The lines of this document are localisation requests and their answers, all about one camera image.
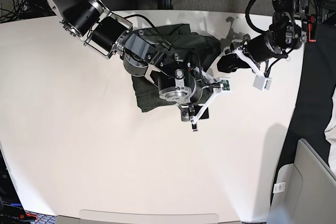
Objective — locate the white barcode label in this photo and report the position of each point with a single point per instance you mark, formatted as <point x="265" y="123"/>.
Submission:
<point x="279" y="187"/>

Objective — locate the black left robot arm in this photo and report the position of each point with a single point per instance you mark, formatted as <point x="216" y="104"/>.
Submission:
<point x="286" y="33"/>

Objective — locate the grey plastic bin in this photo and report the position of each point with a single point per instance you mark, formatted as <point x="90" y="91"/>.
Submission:
<point x="310" y="190"/>

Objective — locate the black box with orange print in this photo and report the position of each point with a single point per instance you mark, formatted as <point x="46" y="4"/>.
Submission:
<point x="12" y="210"/>

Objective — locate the dark green long-sleeve shirt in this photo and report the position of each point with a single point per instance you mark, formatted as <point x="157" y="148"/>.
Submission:
<point x="208" y="48"/>

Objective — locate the white cloth pile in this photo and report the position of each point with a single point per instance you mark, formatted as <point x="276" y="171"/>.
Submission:
<point x="330" y="137"/>

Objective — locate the red clamp on table edge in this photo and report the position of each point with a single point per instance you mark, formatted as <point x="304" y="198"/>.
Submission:
<point x="312" y="25"/>

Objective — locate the dark grey cloth sheet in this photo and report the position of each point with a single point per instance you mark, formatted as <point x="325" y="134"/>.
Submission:
<point x="314" y="105"/>

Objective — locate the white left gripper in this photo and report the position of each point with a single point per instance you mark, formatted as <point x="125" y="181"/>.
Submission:
<point x="237" y="57"/>

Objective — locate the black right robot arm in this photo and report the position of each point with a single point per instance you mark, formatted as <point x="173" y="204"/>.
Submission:
<point x="168" y="64"/>

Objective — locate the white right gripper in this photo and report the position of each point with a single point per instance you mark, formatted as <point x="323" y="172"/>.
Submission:
<point x="206" y="90"/>

